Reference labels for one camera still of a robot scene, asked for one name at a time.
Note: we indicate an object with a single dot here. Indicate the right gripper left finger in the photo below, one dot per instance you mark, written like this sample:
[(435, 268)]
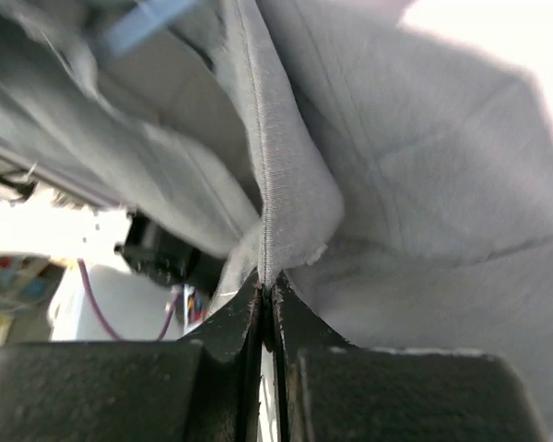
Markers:
[(202, 387)]

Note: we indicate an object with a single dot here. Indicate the grey button shirt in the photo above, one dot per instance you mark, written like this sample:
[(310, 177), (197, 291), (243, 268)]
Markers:
[(396, 160)]

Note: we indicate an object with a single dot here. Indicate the light blue hanger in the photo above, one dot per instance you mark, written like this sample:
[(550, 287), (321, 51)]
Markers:
[(142, 22)]

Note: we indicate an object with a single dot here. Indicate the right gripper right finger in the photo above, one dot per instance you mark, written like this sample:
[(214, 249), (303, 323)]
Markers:
[(331, 390)]

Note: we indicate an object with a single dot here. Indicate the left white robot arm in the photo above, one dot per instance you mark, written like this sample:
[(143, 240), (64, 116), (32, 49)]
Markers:
[(112, 237)]

